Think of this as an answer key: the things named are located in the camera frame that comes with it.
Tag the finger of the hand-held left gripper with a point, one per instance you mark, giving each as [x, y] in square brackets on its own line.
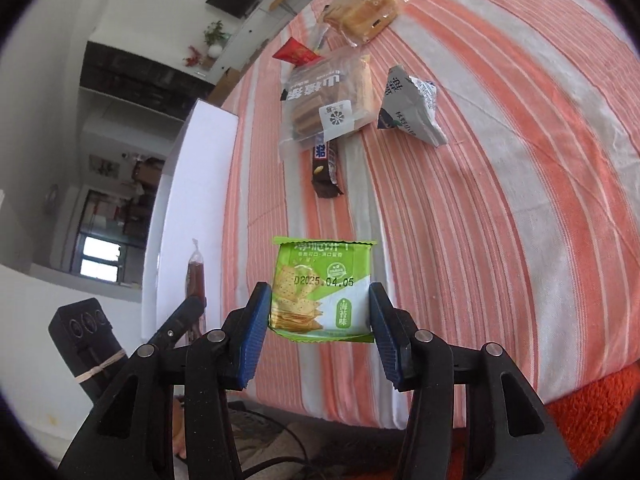
[180, 317]

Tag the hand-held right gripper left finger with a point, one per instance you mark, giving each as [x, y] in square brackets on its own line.
[252, 340]

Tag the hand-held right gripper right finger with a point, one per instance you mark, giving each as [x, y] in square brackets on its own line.
[385, 340]

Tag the green cracker packet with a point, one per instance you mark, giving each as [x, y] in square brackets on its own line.
[320, 290]

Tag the red sausage stick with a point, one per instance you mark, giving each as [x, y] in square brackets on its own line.
[196, 280]

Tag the dark framed window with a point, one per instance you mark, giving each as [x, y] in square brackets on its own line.
[100, 255]

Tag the dark brown chocolate bar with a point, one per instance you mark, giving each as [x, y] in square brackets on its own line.
[326, 170]

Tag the orange fluffy cushion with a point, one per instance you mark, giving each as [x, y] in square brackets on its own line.
[595, 410]

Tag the white blue triangular pack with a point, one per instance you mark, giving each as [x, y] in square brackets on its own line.
[407, 110]

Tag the cardboard box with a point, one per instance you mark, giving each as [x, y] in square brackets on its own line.
[227, 82]

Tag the clear bag of biscuits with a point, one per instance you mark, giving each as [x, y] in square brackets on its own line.
[325, 105]

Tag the red flower arrangement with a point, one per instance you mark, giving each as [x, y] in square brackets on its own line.
[192, 55]

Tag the white television cabinet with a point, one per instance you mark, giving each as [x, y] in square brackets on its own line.
[240, 45]

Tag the green plant in white vase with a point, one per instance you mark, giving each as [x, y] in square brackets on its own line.
[216, 37]

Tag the red snack packet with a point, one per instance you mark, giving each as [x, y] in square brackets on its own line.
[294, 53]

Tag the green yellow snack packet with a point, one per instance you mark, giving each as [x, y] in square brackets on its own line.
[321, 40]

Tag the bagged bread loaf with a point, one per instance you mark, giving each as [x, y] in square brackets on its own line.
[365, 10]

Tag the black wall cabinet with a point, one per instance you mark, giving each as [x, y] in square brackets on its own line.
[140, 80]

